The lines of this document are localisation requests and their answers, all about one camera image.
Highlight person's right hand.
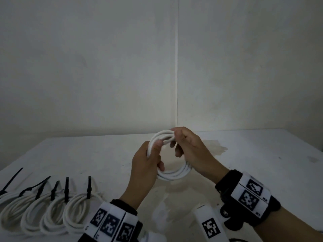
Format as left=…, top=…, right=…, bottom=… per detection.
left=169, top=126, right=230, bottom=180

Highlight black wristband white markers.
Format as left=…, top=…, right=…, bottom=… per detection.
left=77, top=199, right=143, bottom=242
left=215, top=169, right=281, bottom=231

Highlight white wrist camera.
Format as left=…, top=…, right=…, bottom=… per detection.
left=141, top=230, right=166, bottom=242
left=192, top=204, right=229, bottom=242

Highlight person's right forearm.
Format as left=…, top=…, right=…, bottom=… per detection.
left=255, top=206, right=323, bottom=242

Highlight black right wristband white markers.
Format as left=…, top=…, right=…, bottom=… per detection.
left=215, top=169, right=281, bottom=231

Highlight black left wristband white markers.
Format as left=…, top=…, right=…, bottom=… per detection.
left=77, top=199, right=143, bottom=242

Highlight person's left forearm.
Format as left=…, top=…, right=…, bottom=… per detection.
left=120, top=184, right=152, bottom=209

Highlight person's left hand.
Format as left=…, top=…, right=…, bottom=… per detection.
left=131, top=139, right=165, bottom=199

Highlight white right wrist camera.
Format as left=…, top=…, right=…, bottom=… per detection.
left=192, top=204, right=229, bottom=242

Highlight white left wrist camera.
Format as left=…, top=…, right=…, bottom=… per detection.
left=141, top=230, right=166, bottom=242

